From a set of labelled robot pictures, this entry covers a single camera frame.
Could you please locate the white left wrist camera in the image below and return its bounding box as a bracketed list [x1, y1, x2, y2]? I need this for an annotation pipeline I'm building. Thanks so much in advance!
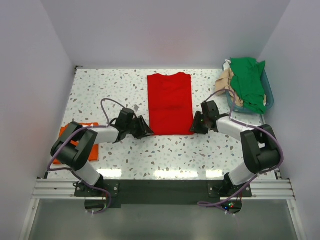
[133, 105, 139, 112]

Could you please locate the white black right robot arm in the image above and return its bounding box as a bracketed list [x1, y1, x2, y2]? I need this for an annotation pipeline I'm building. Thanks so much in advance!
[190, 100, 284, 197]

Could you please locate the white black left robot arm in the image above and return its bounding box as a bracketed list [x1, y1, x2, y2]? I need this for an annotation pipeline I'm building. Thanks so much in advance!
[50, 108, 154, 196]

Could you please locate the aluminium frame rail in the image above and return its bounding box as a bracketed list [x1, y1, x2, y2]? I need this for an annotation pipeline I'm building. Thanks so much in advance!
[32, 179, 296, 200]

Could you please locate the red t shirt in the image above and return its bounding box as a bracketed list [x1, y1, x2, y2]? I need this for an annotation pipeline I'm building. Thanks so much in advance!
[147, 72, 194, 136]

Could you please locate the folded orange t shirt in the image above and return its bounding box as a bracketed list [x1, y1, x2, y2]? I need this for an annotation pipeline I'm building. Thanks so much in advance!
[53, 122, 99, 165]

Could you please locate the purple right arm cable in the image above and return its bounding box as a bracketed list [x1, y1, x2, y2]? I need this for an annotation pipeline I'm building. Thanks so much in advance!
[197, 88, 285, 210]

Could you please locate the beige t shirt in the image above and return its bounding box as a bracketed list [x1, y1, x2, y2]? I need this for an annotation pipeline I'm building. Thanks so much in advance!
[215, 68, 244, 107]

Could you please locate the green t shirt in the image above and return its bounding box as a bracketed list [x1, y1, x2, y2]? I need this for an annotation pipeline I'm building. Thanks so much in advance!
[230, 57, 267, 114]

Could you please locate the white cloth in basket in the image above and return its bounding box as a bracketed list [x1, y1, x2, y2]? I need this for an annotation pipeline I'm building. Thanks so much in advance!
[222, 59, 232, 71]

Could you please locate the blue laundry basket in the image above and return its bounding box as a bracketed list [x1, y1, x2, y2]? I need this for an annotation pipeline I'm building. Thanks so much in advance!
[226, 69, 274, 114]

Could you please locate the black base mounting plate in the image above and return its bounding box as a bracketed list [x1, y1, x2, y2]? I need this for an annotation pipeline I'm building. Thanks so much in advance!
[73, 179, 252, 210]

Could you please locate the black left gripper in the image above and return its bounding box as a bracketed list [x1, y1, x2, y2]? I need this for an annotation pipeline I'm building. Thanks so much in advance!
[125, 115, 154, 140]

